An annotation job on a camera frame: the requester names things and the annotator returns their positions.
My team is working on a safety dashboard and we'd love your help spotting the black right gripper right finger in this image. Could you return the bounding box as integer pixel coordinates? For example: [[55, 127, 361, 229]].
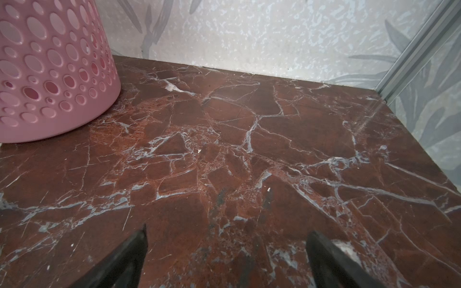
[[306, 230, 384, 288]]

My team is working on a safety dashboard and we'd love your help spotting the pink perforated plastic bin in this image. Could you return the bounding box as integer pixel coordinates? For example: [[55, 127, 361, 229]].
[[1, 1, 121, 144]]

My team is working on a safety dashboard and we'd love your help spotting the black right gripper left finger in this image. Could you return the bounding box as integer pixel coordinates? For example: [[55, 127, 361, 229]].
[[70, 226, 148, 288]]

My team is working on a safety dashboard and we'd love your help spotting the aluminium frame post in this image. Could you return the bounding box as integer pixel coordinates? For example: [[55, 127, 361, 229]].
[[376, 0, 461, 103]]

